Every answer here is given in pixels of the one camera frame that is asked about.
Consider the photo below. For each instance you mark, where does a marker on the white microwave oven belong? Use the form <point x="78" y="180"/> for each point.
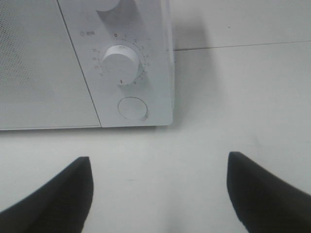
<point x="145" y="27"/>

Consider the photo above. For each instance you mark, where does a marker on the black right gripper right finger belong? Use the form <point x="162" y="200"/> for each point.
<point x="263" y="202"/>

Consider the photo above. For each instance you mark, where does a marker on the white microwave door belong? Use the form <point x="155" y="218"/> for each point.
<point x="41" y="82"/>

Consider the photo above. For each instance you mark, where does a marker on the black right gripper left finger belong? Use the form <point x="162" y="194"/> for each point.
<point x="60" y="206"/>

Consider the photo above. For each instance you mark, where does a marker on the round white door button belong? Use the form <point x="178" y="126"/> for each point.
<point x="132" y="108"/>

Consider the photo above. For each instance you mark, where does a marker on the white microwave knob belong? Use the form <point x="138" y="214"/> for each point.
<point x="120" y="65"/>
<point x="105" y="5"/>

